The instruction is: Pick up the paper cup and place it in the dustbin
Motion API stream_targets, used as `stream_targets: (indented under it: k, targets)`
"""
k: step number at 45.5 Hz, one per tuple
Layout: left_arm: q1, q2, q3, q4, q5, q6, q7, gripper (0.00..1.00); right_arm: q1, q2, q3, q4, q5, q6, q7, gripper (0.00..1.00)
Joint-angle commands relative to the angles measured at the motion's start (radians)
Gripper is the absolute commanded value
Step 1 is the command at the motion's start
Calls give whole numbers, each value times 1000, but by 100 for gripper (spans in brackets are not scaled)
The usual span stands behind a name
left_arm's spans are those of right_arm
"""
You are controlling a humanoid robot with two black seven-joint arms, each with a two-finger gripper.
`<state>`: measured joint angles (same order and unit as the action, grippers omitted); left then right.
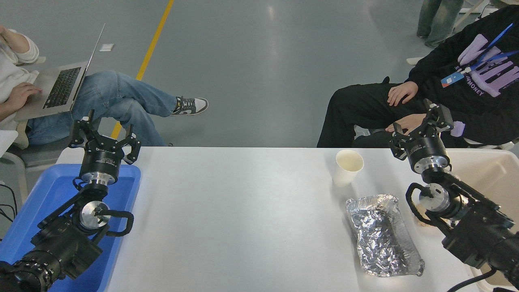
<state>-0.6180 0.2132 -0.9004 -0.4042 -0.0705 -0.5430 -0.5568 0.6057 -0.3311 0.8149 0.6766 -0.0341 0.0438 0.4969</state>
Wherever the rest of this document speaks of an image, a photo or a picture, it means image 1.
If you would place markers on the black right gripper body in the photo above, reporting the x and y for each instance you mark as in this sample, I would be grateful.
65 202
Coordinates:
425 150

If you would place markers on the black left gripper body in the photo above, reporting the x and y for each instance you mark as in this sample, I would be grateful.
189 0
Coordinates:
101 160

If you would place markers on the white paper cup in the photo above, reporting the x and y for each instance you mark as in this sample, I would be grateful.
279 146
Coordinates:
346 166

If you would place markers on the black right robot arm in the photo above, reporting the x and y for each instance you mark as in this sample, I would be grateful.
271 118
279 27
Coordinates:
482 231

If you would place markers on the person's left hand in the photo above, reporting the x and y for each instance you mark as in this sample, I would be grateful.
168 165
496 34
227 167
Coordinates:
413 121

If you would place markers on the person's right hand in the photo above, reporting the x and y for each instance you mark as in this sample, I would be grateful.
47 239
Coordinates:
20 95
402 92

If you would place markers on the seated person with laptop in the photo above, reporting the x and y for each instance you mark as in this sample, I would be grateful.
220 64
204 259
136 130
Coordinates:
113 97

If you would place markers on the grey chair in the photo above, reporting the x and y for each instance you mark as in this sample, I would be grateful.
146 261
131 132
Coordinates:
36 154

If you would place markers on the silver laptop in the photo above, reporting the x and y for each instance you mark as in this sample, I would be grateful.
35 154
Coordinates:
61 87

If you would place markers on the blue plastic tray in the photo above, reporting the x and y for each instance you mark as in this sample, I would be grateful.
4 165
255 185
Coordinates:
52 190

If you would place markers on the large pale bin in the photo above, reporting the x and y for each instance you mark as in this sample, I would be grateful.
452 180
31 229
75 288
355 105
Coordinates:
486 170

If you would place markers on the crumpled tan paper ball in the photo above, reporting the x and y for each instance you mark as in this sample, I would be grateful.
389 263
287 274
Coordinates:
424 222

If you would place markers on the crumpled foil tray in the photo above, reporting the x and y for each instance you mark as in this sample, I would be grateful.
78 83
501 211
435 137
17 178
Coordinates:
381 235

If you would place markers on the standing person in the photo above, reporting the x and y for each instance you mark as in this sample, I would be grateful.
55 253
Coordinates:
440 20

